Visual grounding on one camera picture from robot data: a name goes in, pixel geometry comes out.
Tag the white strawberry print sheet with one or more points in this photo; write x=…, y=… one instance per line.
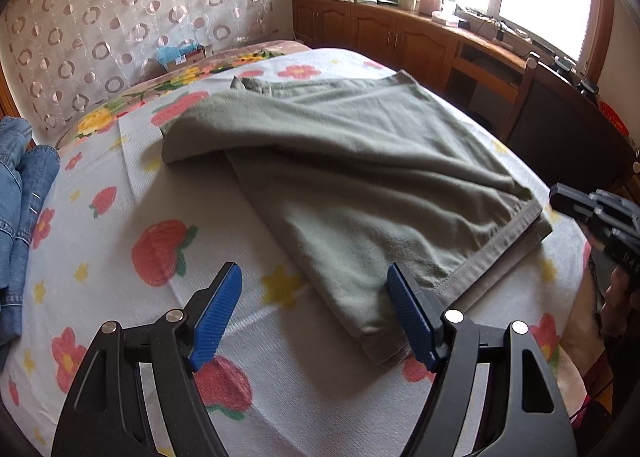
x=125, y=237

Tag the person's right hand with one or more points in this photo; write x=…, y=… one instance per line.
x=620, y=302

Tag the small printed cardboard box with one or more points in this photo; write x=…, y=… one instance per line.
x=192, y=59

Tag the wooden chair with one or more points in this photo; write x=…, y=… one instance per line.
x=560, y=127

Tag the red round item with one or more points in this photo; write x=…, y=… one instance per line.
x=615, y=119

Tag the grey-green pants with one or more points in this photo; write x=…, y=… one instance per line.
x=350, y=177

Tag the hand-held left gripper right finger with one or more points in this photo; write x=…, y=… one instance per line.
x=410, y=322

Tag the wooden cabinet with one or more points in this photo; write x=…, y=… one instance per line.
x=380, y=32

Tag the blue jeans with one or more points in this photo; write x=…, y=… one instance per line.
x=25, y=197

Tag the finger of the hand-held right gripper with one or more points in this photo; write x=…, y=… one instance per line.
x=584, y=214
x=567, y=194

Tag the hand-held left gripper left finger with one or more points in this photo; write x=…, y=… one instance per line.
x=215, y=319

